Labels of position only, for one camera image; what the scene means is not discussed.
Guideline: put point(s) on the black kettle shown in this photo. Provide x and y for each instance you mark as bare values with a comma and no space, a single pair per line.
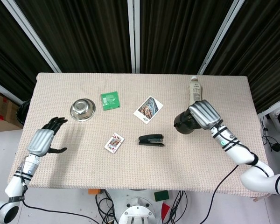
185,127

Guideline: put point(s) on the playing card deck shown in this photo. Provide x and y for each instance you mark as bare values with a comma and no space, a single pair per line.
114,142

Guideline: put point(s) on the green block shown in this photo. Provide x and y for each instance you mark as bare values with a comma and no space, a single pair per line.
161,196

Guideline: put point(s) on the photo postcard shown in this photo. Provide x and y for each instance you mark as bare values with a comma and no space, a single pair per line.
148,109

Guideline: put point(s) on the black round bin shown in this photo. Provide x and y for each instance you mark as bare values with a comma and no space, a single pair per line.
22,113

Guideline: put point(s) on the brown cardboard box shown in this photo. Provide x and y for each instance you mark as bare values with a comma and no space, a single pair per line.
4,114

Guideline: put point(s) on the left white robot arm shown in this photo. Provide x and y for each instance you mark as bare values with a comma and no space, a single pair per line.
16,184

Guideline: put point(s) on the red sheet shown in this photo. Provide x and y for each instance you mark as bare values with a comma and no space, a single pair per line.
166,210

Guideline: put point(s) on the green foil packet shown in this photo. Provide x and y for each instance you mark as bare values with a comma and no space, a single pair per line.
110,100

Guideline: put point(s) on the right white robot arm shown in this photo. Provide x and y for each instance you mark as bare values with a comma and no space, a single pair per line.
238,154

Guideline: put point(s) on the orange block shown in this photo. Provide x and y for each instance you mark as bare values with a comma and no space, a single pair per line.
93,191

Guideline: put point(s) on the black pleated curtain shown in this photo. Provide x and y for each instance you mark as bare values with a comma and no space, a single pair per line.
177,35
84,35
263,58
9,58

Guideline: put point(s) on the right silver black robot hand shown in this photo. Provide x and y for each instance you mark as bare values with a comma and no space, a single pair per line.
206,114

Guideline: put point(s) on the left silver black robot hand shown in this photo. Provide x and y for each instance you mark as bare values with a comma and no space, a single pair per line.
40,142

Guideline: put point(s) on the stainless steel bowl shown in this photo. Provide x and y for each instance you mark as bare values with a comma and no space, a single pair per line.
82,110

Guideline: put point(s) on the white metal frame post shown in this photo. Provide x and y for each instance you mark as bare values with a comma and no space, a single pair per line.
133,35
32,35
219,35

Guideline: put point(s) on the white metal frame rail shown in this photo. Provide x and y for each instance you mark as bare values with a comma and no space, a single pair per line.
274,107
4,89

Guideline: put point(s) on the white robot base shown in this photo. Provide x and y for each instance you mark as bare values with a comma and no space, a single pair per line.
137,210

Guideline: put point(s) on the black stapler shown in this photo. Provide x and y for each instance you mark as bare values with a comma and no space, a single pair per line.
151,140

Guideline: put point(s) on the beige waffle tablecloth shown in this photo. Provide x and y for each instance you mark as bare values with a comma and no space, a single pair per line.
130,168

